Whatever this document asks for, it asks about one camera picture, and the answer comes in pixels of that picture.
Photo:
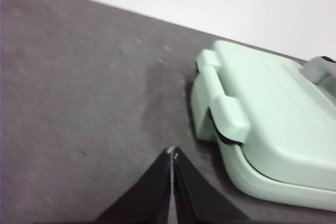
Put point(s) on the mint green breakfast machine base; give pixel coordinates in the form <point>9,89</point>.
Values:
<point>275,193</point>

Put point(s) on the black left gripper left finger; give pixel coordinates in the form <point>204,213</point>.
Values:
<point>147,197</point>

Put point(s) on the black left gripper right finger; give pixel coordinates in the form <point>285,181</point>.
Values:
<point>199,197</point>

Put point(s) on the mint green hinged griddle lid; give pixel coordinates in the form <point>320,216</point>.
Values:
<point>275,116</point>

